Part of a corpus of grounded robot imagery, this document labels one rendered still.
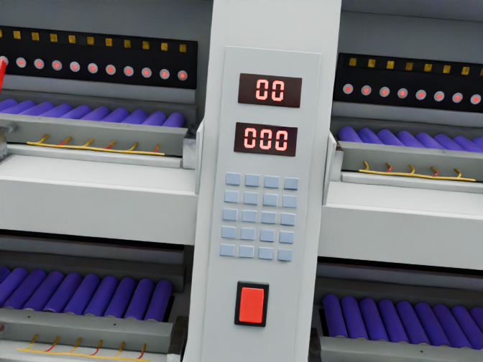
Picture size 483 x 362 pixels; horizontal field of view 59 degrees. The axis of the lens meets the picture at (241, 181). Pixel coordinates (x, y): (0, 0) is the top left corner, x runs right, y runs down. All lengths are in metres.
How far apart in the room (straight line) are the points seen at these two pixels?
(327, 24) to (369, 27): 0.22
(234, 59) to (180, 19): 0.24
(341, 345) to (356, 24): 0.36
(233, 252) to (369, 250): 0.11
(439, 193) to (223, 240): 0.19
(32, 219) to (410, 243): 0.30
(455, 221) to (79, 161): 0.31
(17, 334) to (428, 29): 0.55
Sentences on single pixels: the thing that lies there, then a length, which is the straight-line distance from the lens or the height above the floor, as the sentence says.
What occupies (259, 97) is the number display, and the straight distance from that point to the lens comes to 0.32.
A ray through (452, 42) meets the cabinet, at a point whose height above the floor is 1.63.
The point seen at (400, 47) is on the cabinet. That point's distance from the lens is 0.57.
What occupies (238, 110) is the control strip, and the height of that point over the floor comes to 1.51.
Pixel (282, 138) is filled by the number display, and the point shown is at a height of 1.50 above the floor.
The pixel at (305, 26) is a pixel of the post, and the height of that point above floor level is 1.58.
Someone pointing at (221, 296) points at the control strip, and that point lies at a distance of 0.34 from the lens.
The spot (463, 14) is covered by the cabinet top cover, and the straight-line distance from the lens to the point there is 0.58.
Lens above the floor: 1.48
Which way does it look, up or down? 4 degrees down
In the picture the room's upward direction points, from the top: 5 degrees clockwise
